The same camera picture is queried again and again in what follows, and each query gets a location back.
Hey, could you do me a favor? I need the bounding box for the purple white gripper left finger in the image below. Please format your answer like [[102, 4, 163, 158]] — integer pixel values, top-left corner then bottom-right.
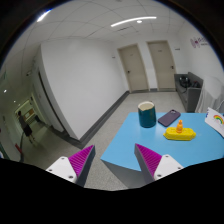
[[47, 145, 95, 187]]

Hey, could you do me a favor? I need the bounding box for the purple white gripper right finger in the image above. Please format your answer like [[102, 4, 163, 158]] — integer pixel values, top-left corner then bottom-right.
[[134, 144, 183, 184]]

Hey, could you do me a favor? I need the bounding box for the blue table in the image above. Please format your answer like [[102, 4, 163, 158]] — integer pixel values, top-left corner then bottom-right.
[[100, 111, 224, 180]]

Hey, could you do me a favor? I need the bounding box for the dark teal ceramic cup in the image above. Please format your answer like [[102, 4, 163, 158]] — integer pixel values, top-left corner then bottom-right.
[[138, 101, 156, 128]]

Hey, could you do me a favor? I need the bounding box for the purple smartphone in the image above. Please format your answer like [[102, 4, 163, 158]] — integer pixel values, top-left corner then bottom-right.
[[158, 109, 181, 127]]

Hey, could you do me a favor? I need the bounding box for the person in dark clothes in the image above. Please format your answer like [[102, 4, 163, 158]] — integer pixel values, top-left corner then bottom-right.
[[18, 112, 35, 142]]

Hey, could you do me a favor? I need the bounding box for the white rainbow card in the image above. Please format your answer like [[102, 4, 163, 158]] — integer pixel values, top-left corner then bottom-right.
[[205, 107, 224, 138]]

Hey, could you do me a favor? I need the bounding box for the black bag on sofa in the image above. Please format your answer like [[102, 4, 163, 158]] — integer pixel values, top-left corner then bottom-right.
[[179, 76, 191, 88]]

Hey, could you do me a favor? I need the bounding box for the white cloth cover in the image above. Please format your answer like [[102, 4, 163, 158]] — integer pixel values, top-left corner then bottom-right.
[[195, 76, 224, 114]]

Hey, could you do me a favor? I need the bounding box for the right beige door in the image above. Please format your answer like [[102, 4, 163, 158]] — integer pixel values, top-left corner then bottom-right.
[[148, 41, 175, 90]]

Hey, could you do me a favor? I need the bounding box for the beige door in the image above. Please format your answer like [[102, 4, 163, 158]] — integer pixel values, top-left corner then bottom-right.
[[148, 41, 175, 90], [118, 45, 148, 92]]

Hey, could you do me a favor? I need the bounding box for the left beige door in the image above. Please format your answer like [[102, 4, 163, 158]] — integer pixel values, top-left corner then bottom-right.
[[118, 45, 148, 92]]

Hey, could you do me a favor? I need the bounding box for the long ceiling light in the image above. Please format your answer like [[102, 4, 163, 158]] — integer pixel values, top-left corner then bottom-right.
[[110, 16, 157, 27]]

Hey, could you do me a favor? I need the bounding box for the pink wall logo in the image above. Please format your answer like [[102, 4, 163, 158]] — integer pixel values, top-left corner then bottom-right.
[[190, 37, 209, 48]]

